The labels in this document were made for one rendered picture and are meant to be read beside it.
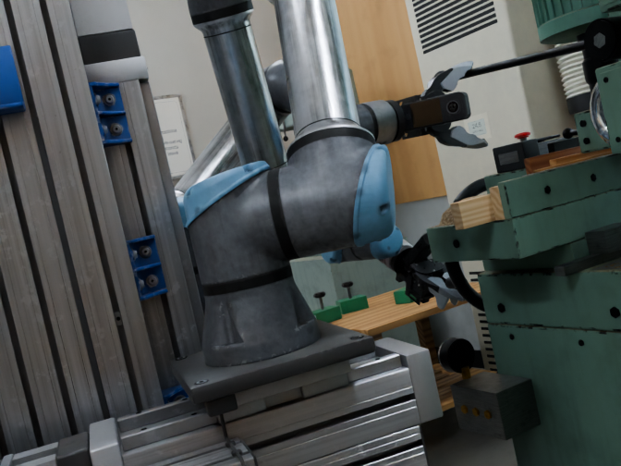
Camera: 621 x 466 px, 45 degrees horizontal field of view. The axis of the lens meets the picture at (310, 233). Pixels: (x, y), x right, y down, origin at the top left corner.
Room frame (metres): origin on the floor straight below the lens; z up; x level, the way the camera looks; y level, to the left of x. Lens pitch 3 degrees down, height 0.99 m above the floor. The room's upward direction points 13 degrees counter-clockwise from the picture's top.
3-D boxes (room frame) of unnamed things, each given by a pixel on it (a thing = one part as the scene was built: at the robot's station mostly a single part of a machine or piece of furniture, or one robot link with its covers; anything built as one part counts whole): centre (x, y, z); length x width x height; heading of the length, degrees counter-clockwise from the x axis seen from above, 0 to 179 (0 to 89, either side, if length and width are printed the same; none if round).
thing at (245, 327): (0.95, 0.09, 0.87); 0.15 x 0.15 x 0.10
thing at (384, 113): (1.26, -0.15, 1.09); 0.08 x 0.05 x 0.08; 28
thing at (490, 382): (1.26, -0.24, 0.58); 0.12 x 0.08 x 0.08; 28
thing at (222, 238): (0.95, 0.08, 0.98); 0.13 x 0.12 x 0.14; 82
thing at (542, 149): (1.43, -0.44, 0.99); 0.13 x 0.11 x 0.06; 118
